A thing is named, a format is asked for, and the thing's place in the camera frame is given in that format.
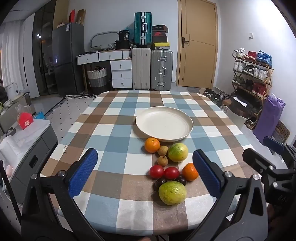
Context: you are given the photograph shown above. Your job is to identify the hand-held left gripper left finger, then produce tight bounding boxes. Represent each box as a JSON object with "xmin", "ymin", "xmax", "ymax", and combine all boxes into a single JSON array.
[{"xmin": 21, "ymin": 148, "xmax": 105, "ymax": 241}]

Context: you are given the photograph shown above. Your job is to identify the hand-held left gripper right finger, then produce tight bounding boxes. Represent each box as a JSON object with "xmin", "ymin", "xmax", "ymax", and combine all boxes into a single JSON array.
[{"xmin": 185, "ymin": 149, "xmax": 274, "ymax": 241}]

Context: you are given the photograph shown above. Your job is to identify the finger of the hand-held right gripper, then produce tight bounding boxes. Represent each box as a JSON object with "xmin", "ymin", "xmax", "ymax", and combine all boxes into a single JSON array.
[
  {"xmin": 242, "ymin": 148, "xmax": 277, "ymax": 179},
  {"xmin": 263, "ymin": 136, "xmax": 296, "ymax": 163}
]

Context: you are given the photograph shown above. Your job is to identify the orange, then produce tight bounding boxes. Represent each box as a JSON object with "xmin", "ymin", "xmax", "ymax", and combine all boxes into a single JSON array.
[
  {"xmin": 182, "ymin": 163, "xmax": 199, "ymax": 181},
  {"xmin": 145, "ymin": 137, "xmax": 161, "ymax": 153}
]

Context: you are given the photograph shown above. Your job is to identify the green yellow guava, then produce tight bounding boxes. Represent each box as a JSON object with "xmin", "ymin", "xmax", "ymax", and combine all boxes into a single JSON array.
[
  {"xmin": 159, "ymin": 181, "xmax": 187, "ymax": 206},
  {"xmin": 168, "ymin": 143, "xmax": 189, "ymax": 162}
]

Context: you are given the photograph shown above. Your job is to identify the cream round plate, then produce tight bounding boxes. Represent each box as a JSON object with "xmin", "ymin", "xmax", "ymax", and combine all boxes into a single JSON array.
[{"xmin": 135, "ymin": 106, "xmax": 194, "ymax": 142}]

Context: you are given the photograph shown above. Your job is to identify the patterned door mat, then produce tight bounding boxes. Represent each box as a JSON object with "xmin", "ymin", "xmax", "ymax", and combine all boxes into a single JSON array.
[{"xmin": 274, "ymin": 120, "xmax": 291, "ymax": 142}]

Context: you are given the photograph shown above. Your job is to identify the purple bag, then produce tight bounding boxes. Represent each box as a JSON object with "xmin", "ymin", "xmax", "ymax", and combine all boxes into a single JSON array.
[{"xmin": 253, "ymin": 94, "xmax": 286, "ymax": 144}]

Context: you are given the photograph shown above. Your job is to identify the red tomato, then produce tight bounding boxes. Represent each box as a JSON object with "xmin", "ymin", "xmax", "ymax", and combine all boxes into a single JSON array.
[
  {"xmin": 164, "ymin": 167, "xmax": 180, "ymax": 180},
  {"xmin": 149, "ymin": 165, "xmax": 164, "ymax": 179}
]

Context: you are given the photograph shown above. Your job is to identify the checked tablecloth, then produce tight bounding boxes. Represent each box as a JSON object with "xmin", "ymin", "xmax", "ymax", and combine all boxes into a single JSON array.
[{"xmin": 39, "ymin": 90, "xmax": 270, "ymax": 238}]

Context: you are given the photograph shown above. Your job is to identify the grey side cabinet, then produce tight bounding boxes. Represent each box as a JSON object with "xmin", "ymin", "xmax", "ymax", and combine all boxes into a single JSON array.
[{"xmin": 0, "ymin": 119, "xmax": 58, "ymax": 205}]

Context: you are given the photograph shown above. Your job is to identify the dotted white rug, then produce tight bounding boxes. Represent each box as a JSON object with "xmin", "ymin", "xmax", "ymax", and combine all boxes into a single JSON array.
[{"xmin": 45, "ymin": 95, "xmax": 98, "ymax": 139}]

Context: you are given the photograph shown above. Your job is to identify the wooden shoe rack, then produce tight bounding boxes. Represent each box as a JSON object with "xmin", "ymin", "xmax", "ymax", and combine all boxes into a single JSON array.
[{"xmin": 232, "ymin": 58, "xmax": 274, "ymax": 130}]

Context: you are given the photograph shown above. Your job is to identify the scattered dark shoes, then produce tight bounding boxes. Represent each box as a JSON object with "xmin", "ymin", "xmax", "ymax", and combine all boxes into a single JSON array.
[{"xmin": 203, "ymin": 88, "xmax": 232, "ymax": 107}]

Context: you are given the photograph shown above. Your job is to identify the red gift box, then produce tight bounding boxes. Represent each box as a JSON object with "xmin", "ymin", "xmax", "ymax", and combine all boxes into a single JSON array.
[{"xmin": 18, "ymin": 112, "xmax": 34, "ymax": 130}]

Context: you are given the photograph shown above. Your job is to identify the row of sneakers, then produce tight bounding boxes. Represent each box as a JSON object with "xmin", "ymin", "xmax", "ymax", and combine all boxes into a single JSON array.
[{"xmin": 232, "ymin": 47, "xmax": 273, "ymax": 98}]

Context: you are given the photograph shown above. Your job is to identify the wicker basket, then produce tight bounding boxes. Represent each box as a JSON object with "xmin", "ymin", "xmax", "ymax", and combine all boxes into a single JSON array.
[{"xmin": 87, "ymin": 67, "xmax": 107, "ymax": 88}]

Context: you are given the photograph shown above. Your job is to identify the white drawer dresser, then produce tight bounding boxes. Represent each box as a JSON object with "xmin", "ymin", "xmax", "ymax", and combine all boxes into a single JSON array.
[{"xmin": 77, "ymin": 50, "xmax": 133, "ymax": 90}]

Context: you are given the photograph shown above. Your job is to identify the silver suitcase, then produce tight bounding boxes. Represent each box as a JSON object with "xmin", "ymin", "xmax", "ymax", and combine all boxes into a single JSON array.
[{"xmin": 151, "ymin": 49, "xmax": 174, "ymax": 91}]

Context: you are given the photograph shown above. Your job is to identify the grey refrigerator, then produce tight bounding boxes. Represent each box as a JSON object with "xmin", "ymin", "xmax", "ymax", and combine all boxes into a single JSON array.
[{"xmin": 51, "ymin": 23, "xmax": 85, "ymax": 97}]

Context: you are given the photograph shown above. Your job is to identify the wooden door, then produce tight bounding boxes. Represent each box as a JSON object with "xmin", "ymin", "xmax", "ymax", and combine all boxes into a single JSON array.
[{"xmin": 178, "ymin": 0, "xmax": 218, "ymax": 87}]

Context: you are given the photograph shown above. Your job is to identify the beige suitcase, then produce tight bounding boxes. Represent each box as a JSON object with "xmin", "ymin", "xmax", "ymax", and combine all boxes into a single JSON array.
[{"xmin": 132, "ymin": 47, "xmax": 151, "ymax": 90}]

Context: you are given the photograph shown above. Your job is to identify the dark glass cabinet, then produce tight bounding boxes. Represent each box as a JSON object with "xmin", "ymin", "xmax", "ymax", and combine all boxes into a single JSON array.
[{"xmin": 32, "ymin": 0, "xmax": 57, "ymax": 96}]

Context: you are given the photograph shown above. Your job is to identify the oval mirror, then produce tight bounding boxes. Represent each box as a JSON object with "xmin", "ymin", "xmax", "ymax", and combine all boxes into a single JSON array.
[{"xmin": 90, "ymin": 31, "xmax": 119, "ymax": 49}]

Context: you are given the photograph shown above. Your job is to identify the black storage box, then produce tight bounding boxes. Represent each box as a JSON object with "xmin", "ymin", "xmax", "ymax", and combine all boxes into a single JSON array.
[{"xmin": 116, "ymin": 40, "xmax": 134, "ymax": 50}]

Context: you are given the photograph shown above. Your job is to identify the brown cardboard box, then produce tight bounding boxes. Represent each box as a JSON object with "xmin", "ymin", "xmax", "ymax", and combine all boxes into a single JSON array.
[{"xmin": 77, "ymin": 9, "xmax": 86, "ymax": 25}]

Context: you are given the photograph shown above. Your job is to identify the teal suitcase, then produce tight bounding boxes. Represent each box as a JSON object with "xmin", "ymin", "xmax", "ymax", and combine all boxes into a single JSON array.
[{"xmin": 134, "ymin": 12, "xmax": 153, "ymax": 46}]

